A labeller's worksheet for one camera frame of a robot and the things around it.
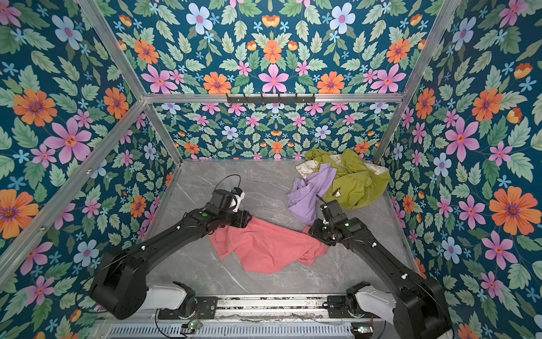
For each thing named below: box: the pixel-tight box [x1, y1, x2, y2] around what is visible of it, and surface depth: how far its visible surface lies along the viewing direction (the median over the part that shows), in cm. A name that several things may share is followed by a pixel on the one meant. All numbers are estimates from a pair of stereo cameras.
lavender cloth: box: [287, 163, 338, 226], surface depth 97 cm
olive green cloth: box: [304, 148, 392, 211], surface depth 106 cm
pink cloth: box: [209, 217, 329, 275], surface depth 86 cm
